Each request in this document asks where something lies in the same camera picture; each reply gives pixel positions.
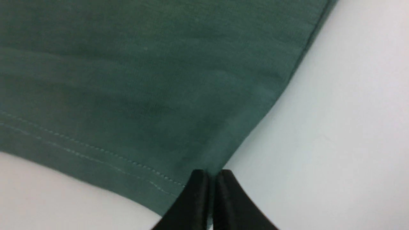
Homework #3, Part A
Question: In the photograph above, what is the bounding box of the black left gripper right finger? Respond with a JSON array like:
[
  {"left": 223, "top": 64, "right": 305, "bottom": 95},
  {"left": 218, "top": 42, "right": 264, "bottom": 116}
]
[{"left": 213, "top": 169, "right": 277, "bottom": 230}]

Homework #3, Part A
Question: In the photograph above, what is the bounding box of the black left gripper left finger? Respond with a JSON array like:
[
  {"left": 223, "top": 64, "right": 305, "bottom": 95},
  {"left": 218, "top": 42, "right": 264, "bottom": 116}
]
[{"left": 152, "top": 169, "right": 210, "bottom": 230}]

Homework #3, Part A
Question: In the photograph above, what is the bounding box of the green long-sleeved shirt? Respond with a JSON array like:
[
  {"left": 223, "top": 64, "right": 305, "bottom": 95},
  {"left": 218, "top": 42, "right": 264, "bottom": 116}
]
[{"left": 0, "top": 0, "right": 336, "bottom": 215}]

